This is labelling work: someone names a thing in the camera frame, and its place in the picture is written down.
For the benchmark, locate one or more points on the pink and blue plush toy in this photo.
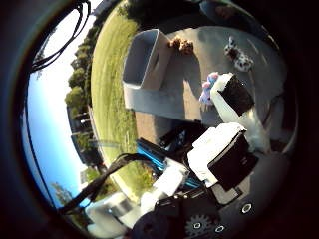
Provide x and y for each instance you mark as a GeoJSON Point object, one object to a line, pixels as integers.
{"type": "Point", "coordinates": [207, 89]}

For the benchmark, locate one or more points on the white plush toy brown spots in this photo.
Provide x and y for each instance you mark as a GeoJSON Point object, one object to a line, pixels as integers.
{"type": "Point", "coordinates": [240, 56]}

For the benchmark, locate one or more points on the brown spotted plush toy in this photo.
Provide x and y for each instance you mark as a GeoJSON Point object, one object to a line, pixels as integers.
{"type": "Point", "coordinates": [182, 45]}

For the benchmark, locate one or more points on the white rectangular container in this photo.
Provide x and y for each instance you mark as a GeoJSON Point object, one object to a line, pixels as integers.
{"type": "Point", "coordinates": [143, 59]}

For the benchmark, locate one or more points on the dark background building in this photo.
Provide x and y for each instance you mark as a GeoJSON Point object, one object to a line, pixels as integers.
{"type": "Point", "coordinates": [81, 132]}

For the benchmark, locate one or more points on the blue metal frame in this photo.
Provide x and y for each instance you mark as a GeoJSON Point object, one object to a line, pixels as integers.
{"type": "Point", "coordinates": [151, 154]}

